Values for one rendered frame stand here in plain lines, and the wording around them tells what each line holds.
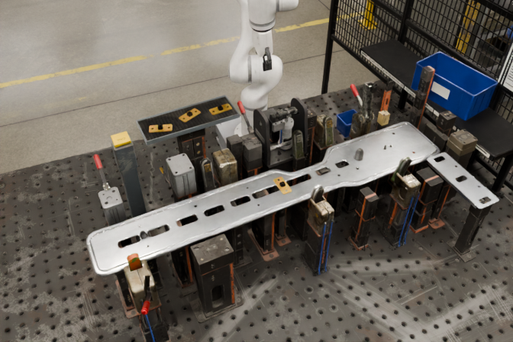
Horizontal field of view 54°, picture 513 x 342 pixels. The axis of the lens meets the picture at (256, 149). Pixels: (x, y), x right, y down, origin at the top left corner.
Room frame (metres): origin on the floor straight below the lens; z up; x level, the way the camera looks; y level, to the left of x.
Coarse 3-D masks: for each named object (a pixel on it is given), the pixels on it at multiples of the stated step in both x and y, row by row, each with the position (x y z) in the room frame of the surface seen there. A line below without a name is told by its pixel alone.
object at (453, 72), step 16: (416, 64) 1.86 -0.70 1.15; (432, 64) 1.94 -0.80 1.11; (448, 64) 1.91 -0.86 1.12; (464, 64) 1.85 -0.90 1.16; (416, 80) 1.85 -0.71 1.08; (448, 80) 1.89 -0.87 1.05; (464, 80) 1.83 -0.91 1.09; (480, 80) 1.78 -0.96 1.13; (432, 96) 1.77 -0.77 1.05; (448, 96) 1.71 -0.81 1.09; (464, 96) 1.66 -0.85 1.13; (480, 96) 1.65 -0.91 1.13; (464, 112) 1.64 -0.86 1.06
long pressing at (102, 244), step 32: (384, 128) 1.61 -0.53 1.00; (416, 128) 1.61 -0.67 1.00; (352, 160) 1.42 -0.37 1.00; (384, 160) 1.42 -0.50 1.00; (416, 160) 1.42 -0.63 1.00; (224, 192) 1.25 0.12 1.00; (128, 224) 1.10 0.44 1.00; (160, 224) 1.10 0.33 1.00; (192, 224) 1.10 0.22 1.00; (224, 224) 1.10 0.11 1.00; (96, 256) 0.96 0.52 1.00
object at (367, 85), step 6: (366, 84) 1.62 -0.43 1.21; (372, 84) 1.63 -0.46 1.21; (366, 90) 1.61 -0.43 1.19; (372, 90) 1.59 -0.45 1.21; (366, 96) 1.61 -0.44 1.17; (372, 96) 1.62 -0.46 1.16; (366, 102) 1.61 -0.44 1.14; (372, 102) 1.62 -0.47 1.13; (366, 108) 1.62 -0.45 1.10; (372, 108) 1.62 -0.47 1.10
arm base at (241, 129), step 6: (264, 108) 1.77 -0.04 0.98; (246, 114) 1.76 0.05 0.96; (252, 114) 1.75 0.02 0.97; (252, 120) 1.75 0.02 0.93; (240, 126) 1.85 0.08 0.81; (246, 126) 1.76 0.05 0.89; (252, 126) 1.75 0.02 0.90; (234, 132) 1.81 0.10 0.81; (240, 132) 1.81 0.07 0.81; (246, 132) 1.76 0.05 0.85
